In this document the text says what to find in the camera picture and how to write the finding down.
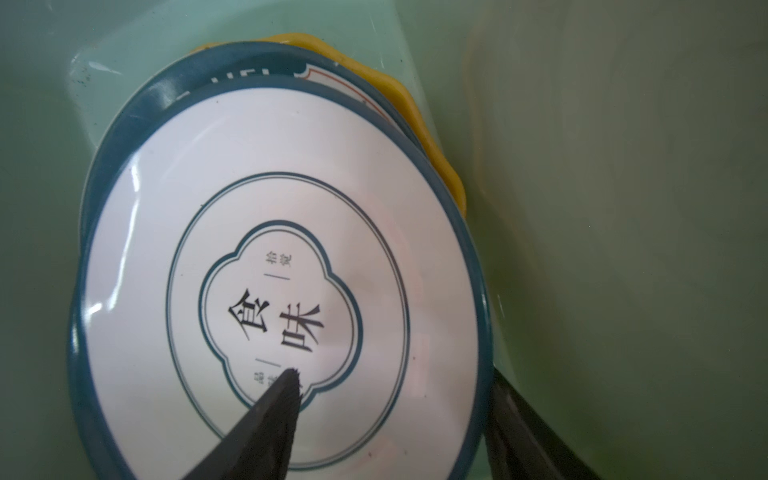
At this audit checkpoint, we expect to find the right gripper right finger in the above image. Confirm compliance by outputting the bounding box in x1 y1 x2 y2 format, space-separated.
484 370 598 480

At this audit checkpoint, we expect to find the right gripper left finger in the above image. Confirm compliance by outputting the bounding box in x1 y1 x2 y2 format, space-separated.
186 369 301 479

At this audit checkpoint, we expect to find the white plate black line pattern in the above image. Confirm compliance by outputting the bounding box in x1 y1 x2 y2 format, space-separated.
68 76 493 479

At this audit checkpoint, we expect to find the yellow polka dot plate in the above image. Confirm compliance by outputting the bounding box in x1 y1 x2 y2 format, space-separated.
217 33 467 218

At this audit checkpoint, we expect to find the large green rim lettered plate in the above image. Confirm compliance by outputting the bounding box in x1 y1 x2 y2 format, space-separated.
79 35 425 243

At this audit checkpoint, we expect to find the light green plastic bin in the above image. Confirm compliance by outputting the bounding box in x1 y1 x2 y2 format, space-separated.
1 1 767 479

